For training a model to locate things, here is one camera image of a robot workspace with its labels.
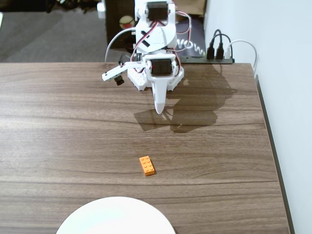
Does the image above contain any white gripper with motor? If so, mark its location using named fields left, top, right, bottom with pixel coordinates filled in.
left=145, top=55, right=184, bottom=115

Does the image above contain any orange lego block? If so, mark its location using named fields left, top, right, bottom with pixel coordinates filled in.
left=138, top=155, right=156, bottom=177

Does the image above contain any white round plate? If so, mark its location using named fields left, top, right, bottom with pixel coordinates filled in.
left=56, top=196, right=176, bottom=234

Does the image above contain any black power strip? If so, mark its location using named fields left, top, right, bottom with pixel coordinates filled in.
left=180, top=55, right=235, bottom=64

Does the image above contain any black bag with white letters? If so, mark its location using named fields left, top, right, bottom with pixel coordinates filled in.
left=175, top=19, right=207, bottom=58

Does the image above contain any round red cream sticker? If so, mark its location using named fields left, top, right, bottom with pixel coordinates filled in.
left=119, top=16, right=135, bottom=29

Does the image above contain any black cabinet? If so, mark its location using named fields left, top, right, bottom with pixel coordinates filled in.
left=106, top=0, right=137, bottom=53

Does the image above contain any brown cardboard box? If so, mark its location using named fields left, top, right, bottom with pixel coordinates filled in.
left=174, top=0, right=208, bottom=17

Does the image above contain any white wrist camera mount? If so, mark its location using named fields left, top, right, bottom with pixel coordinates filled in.
left=101, top=60, right=147, bottom=86

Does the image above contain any black plug with cable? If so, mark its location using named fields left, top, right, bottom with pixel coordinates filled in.
left=211, top=33, right=233, bottom=60
left=206, top=29, right=223, bottom=60

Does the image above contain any white usb cable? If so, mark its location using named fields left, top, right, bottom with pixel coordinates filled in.
left=104, top=28, right=137, bottom=63

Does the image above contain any red black white servo wire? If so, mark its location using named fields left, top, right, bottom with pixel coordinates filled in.
left=174, top=11, right=194, bottom=53

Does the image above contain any white plug with cable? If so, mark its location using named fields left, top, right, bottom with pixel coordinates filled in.
left=224, top=39, right=259, bottom=76

